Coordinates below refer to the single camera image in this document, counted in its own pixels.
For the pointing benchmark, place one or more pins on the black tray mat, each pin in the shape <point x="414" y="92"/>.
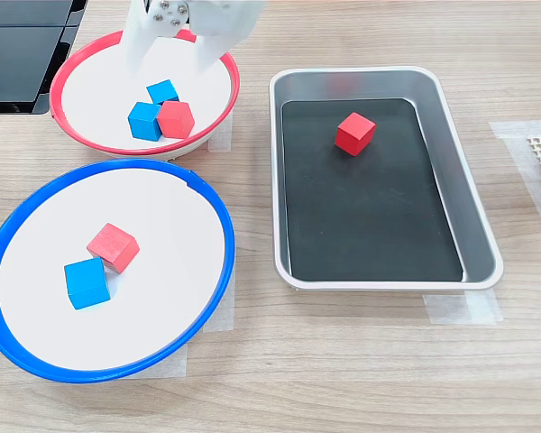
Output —
<point x="365" y="225"/>

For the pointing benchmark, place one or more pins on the glossy black panel device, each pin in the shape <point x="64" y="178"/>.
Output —
<point x="18" y="58"/>

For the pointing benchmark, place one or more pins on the small blue cube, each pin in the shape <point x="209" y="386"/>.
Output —
<point x="142" y="122"/>
<point x="87" y="284"/>
<point x="162" y="91"/>

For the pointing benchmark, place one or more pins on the blue-rimmed white plate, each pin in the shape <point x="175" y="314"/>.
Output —
<point x="162" y="225"/>

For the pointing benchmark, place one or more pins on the red-rimmed white plate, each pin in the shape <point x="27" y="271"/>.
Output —
<point x="99" y="90"/>

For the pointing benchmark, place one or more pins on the steel tray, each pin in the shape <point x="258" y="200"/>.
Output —
<point x="478" y="252"/>

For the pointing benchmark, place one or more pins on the small red cube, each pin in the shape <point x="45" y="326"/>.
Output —
<point x="176" y="119"/>
<point x="354" y="135"/>
<point x="115" y="245"/>

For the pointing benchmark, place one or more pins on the translucent masking tape piece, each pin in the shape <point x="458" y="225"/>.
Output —
<point x="221" y="140"/>
<point x="223" y="311"/>
<point x="460" y="309"/>
<point x="171" y="365"/>
<point x="518" y="131"/>

